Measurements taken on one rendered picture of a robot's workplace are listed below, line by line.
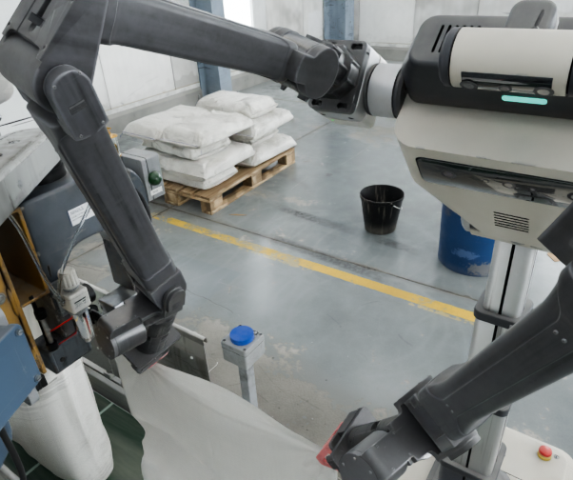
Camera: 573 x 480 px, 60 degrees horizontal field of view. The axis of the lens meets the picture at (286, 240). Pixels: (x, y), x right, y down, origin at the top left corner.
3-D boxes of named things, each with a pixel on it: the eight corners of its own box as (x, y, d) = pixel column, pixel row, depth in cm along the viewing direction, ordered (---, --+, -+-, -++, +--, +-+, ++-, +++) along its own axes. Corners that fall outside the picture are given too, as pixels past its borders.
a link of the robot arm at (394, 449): (486, 433, 56) (434, 370, 60) (436, 487, 48) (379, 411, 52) (424, 472, 64) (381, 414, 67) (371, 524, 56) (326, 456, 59)
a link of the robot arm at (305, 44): (345, 56, 78) (320, 45, 81) (316, 29, 69) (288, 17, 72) (318, 110, 80) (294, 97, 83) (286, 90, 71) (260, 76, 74)
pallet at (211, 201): (295, 162, 457) (295, 147, 450) (211, 215, 371) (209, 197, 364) (225, 149, 497) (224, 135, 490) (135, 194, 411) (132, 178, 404)
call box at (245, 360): (266, 351, 127) (265, 333, 124) (246, 370, 121) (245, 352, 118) (242, 341, 131) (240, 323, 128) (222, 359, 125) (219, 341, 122)
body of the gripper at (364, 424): (322, 459, 66) (358, 450, 61) (356, 407, 73) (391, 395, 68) (352, 497, 66) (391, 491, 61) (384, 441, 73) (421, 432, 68)
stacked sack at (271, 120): (298, 122, 440) (297, 106, 433) (250, 145, 393) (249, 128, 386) (258, 116, 463) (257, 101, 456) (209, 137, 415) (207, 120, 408)
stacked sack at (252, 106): (281, 110, 432) (280, 93, 425) (250, 124, 402) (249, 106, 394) (223, 102, 466) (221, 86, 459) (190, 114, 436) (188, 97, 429)
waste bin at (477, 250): (523, 250, 308) (545, 150, 275) (502, 291, 272) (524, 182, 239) (446, 231, 332) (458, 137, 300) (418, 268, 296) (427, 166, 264)
